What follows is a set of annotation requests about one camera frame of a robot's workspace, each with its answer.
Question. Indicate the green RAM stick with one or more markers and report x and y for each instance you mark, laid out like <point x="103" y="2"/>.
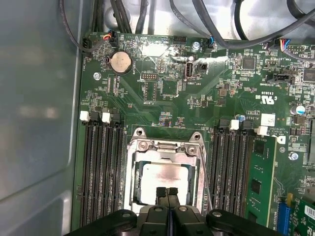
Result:
<point x="261" y="172"/>

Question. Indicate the green motherboard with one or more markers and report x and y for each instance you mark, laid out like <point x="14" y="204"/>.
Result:
<point x="197" y="98"/>

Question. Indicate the CPU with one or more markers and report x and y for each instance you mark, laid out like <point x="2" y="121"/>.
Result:
<point x="167" y="174"/>

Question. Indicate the black PC case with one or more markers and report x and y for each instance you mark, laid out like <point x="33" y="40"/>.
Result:
<point x="37" y="110"/>

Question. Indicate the blue expansion slot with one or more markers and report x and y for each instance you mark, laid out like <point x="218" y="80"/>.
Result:
<point x="285" y="216"/>

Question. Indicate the metal socket cover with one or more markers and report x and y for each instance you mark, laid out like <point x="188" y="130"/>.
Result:
<point x="167" y="156"/>

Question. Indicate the locking lever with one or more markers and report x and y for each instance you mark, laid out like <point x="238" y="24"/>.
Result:
<point x="205" y="175"/>

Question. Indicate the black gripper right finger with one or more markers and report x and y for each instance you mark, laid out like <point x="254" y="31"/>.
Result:
<point x="187" y="221"/>

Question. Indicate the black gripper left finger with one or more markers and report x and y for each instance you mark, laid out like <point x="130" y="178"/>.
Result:
<point x="152" y="221"/>

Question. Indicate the CPU socket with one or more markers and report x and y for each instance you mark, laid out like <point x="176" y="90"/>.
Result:
<point x="141" y="138"/>

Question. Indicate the graphics card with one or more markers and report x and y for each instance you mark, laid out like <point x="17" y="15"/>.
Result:
<point x="302" y="221"/>

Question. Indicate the round coin battery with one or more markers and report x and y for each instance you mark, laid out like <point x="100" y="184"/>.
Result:
<point x="120" y="61"/>

